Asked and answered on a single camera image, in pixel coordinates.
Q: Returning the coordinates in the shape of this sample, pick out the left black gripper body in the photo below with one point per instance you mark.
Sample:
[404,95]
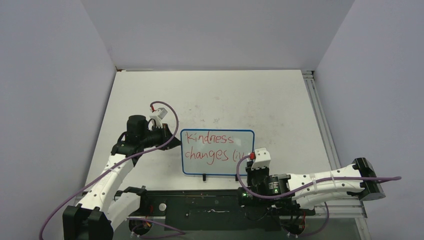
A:
[159,136]

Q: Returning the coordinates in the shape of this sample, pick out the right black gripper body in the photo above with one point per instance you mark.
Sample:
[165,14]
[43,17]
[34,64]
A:
[256,176]

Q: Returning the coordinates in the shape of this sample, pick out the blue framed whiteboard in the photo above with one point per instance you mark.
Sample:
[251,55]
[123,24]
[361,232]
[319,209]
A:
[214,151]

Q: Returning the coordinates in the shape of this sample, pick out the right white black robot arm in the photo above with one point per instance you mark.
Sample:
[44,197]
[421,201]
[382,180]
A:
[304,191]

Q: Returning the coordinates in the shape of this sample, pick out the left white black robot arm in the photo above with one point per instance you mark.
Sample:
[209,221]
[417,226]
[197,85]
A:
[95,216]

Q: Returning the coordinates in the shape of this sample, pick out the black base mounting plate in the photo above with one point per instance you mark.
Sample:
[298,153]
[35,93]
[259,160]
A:
[211,210]

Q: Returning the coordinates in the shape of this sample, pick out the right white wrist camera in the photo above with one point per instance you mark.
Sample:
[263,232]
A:
[262,159]

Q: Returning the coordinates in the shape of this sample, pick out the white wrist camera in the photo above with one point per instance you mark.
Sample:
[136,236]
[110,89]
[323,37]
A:
[262,159]
[157,116]

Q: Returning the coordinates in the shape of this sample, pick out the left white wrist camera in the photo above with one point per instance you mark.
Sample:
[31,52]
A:
[157,116]

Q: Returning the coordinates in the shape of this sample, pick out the aluminium frame rail right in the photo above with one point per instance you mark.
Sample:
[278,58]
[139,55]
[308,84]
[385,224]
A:
[328,142]

